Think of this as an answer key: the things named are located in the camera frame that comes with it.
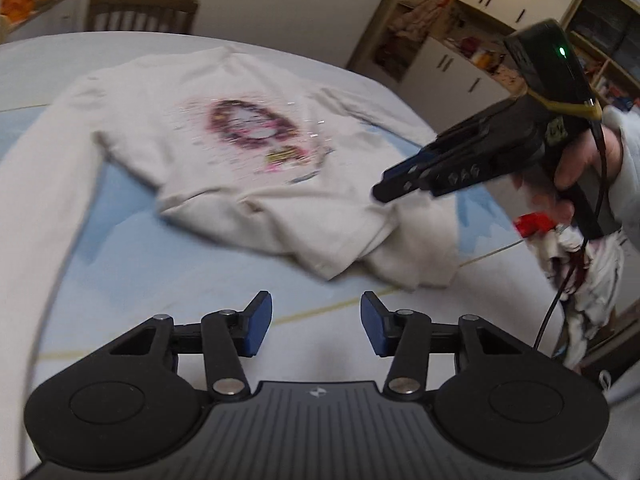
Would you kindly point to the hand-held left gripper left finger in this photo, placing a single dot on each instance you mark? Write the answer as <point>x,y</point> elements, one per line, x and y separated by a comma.
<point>257,325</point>

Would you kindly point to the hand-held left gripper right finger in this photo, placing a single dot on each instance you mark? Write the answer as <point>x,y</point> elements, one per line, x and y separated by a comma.
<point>374,325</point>

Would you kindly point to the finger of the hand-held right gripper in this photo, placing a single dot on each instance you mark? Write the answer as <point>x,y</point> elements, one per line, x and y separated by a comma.
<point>415,162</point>
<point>425,185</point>

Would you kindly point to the person's right hand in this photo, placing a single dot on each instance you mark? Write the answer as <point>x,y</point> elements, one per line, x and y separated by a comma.
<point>595,160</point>

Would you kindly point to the wooden shelving unit white doors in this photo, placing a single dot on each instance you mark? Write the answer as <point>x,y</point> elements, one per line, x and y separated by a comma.
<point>450,60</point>

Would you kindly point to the white red printed garment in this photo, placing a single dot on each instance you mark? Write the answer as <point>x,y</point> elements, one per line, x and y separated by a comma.
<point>600,280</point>

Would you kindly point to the wooden chair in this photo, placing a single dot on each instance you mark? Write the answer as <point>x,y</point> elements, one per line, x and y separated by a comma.
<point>140,0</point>

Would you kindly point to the wooden top side cabinet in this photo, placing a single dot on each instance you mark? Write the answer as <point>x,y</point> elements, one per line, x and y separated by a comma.
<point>55,5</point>

